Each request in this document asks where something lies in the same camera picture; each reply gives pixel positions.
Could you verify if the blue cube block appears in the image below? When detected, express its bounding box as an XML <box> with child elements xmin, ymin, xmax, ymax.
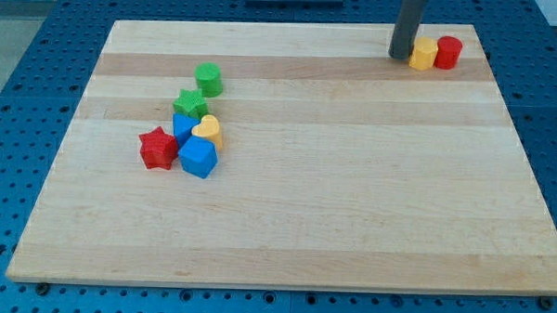
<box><xmin>178</xmin><ymin>136</ymin><xmax>218</xmax><ymax>179</ymax></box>

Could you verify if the yellow hexagon block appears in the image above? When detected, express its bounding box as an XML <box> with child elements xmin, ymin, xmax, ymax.
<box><xmin>408</xmin><ymin>37</ymin><xmax>438</xmax><ymax>71</ymax></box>

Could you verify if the blue triangle block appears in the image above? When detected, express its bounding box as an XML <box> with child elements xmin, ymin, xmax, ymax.
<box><xmin>172</xmin><ymin>113</ymin><xmax>200</xmax><ymax>149</ymax></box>

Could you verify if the green cylinder block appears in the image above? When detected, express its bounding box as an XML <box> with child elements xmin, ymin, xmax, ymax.
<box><xmin>194</xmin><ymin>62</ymin><xmax>223</xmax><ymax>98</ymax></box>

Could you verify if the green star block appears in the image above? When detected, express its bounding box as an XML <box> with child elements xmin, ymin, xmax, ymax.
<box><xmin>173</xmin><ymin>88</ymin><xmax>210</xmax><ymax>120</ymax></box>

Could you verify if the yellow heart block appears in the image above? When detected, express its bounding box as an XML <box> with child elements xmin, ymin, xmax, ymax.
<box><xmin>191</xmin><ymin>114</ymin><xmax>224</xmax><ymax>150</ymax></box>

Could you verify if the red star block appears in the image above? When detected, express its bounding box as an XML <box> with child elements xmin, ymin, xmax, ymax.
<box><xmin>139</xmin><ymin>126</ymin><xmax>178</xmax><ymax>170</ymax></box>

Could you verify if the red cylinder block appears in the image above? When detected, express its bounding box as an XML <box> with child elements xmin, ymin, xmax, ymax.
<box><xmin>434</xmin><ymin>36</ymin><xmax>463</xmax><ymax>70</ymax></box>

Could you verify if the light wooden board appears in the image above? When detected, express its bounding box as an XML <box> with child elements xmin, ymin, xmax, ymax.
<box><xmin>6</xmin><ymin>20</ymin><xmax>557</xmax><ymax>296</ymax></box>

